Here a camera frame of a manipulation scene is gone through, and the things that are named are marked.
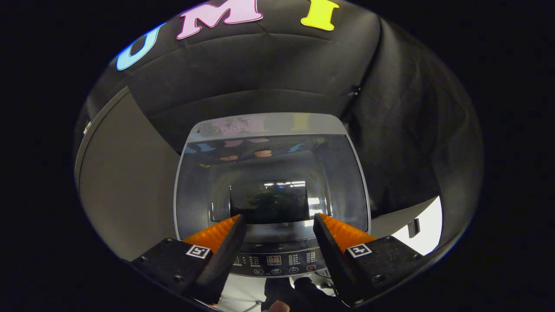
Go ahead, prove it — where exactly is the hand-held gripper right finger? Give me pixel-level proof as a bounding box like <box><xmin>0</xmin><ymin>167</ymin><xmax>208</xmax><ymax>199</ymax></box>
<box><xmin>313</xmin><ymin>213</ymin><xmax>428</xmax><ymax>304</ymax></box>

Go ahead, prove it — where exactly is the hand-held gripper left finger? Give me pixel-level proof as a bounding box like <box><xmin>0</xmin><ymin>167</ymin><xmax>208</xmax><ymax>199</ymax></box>
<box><xmin>131</xmin><ymin>213</ymin><xmax>247</xmax><ymax>305</ymax></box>

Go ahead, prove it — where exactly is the grey washing machine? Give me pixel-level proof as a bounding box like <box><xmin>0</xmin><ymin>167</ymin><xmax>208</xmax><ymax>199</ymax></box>
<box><xmin>173</xmin><ymin>113</ymin><xmax>372</xmax><ymax>278</ymax></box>

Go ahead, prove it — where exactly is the white panel with black marks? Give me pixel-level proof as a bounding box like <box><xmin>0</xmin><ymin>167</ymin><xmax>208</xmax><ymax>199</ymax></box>
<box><xmin>389</xmin><ymin>196</ymin><xmax>443</xmax><ymax>256</ymax></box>

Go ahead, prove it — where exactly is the black backdrop cloth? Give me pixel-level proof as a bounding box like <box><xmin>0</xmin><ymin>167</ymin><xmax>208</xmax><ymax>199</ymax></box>
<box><xmin>74</xmin><ymin>0</ymin><xmax>484</xmax><ymax>260</ymax></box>

